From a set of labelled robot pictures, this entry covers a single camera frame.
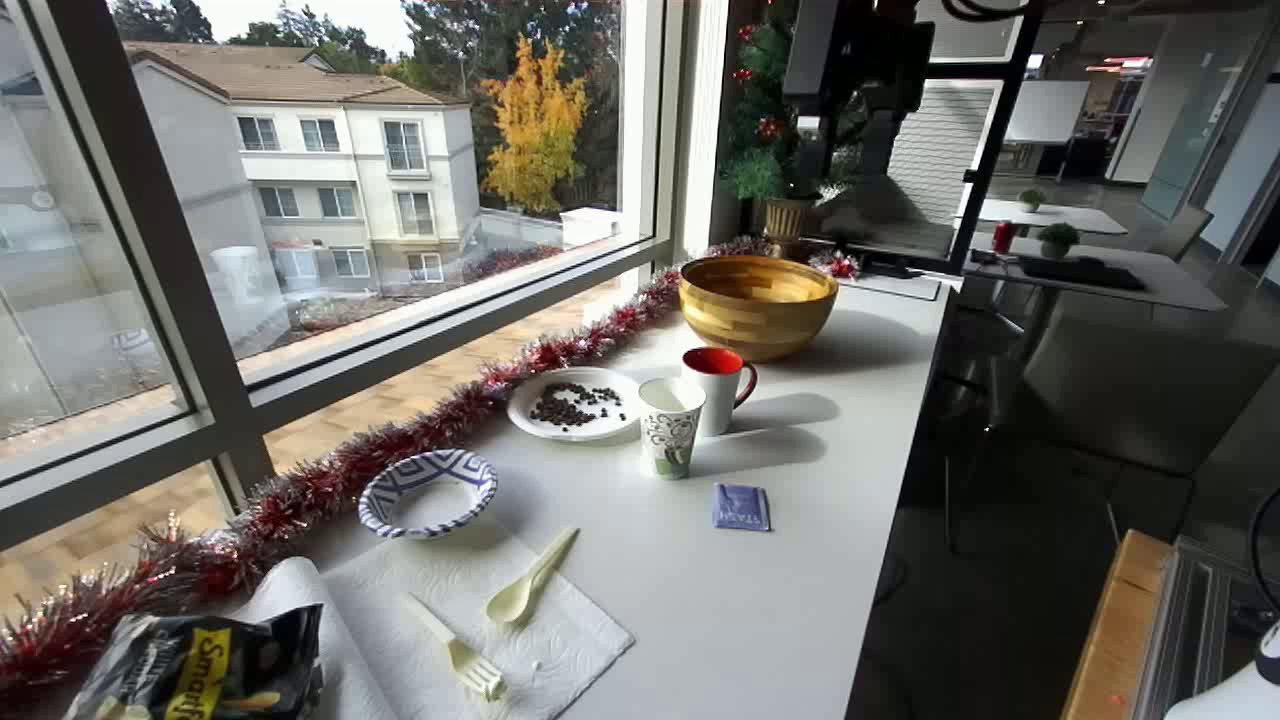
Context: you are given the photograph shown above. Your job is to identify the tan tree pot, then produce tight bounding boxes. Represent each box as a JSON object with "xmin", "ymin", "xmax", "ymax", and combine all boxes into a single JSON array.
[{"xmin": 755, "ymin": 196, "xmax": 821, "ymax": 252}]

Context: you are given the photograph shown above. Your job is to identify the blue patterned paper bowl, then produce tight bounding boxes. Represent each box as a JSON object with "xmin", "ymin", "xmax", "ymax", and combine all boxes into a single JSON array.
[{"xmin": 351, "ymin": 443, "xmax": 499, "ymax": 544}]

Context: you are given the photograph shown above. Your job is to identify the small blue packet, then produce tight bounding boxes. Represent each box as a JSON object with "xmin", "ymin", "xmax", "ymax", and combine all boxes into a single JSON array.
[{"xmin": 713, "ymin": 481, "xmax": 776, "ymax": 537}]

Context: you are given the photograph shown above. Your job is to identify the small Christmas tree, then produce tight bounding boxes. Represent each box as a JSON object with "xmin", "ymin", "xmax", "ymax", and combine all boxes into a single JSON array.
[{"xmin": 717, "ymin": 0, "xmax": 865, "ymax": 252}]

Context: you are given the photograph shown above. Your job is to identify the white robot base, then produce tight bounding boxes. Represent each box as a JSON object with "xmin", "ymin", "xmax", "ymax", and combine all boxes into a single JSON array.
[{"xmin": 1162, "ymin": 616, "xmax": 1280, "ymax": 720}]

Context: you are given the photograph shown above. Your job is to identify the white mug red inside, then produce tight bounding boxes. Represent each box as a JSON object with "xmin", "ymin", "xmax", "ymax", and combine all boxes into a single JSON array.
[{"xmin": 680, "ymin": 343, "xmax": 761, "ymax": 440}]

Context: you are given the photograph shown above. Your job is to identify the white round plate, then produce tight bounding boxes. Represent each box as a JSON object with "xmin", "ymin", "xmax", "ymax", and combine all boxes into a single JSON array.
[{"xmin": 506, "ymin": 365, "xmax": 647, "ymax": 443}]

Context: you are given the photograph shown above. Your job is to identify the large wooden bowl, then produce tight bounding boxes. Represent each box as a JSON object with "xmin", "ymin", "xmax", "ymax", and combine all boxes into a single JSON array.
[{"xmin": 675, "ymin": 252, "xmax": 843, "ymax": 365}]

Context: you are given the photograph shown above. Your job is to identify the grey chair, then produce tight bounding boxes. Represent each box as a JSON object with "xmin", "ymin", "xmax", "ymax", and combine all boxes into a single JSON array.
[{"xmin": 986, "ymin": 312, "xmax": 1280, "ymax": 483}]

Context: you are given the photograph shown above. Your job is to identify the pale plastic spoon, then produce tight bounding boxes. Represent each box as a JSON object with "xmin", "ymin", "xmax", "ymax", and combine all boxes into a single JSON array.
[{"xmin": 483, "ymin": 525, "xmax": 586, "ymax": 634}]

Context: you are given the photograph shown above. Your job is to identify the white paper napkin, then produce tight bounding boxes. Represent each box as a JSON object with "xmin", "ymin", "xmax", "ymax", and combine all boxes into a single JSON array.
[{"xmin": 322, "ymin": 528, "xmax": 636, "ymax": 720}]

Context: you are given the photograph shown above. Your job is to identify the white background table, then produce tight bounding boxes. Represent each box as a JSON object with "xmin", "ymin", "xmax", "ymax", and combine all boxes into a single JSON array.
[{"xmin": 966, "ymin": 245, "xmax": 1231, "ymax": 320}]

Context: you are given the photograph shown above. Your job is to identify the dark food crumbs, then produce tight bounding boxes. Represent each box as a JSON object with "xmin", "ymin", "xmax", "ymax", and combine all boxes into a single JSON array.
[{"xmin": 528, "ymin": 380, "xmax": 629, "ymax": 434}]

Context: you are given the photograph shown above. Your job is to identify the pale plastic fork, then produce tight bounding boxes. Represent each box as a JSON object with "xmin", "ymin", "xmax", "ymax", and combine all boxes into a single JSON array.
[{"xmin": 408, "ymin": 592, "xmax": 514, "ymax": 704}]

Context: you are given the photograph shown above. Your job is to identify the black yellow chip bag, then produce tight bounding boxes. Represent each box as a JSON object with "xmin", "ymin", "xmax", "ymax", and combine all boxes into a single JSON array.
[{"xmin": 62, "ymin": 600, "xmax": 329, "ymax": 720}]

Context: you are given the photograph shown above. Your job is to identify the black slanted pole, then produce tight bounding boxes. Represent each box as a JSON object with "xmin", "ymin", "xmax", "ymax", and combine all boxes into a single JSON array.
[{"xmin": 950, "ymin": 0, "xmax": 1051, "ymax": 273}]

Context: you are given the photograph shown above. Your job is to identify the red tinsel garland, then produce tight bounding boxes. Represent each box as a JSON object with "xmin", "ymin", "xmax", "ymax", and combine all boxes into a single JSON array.
[{"xmin": 0, "ymin": 238, "xmax": 785, "ymax": 698}]

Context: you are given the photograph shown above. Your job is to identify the small green potted plant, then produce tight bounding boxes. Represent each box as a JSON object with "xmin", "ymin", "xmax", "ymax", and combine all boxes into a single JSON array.
[{"xmin": 1035, "ymin": 219, "xmax": 1085, "ymax": 263}]

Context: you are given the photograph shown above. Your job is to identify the green print paper cup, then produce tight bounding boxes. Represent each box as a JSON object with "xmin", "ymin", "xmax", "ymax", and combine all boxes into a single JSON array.
[{"xmin": 636, "ymin": 374, "xmax": 707, "ymax": 483}]

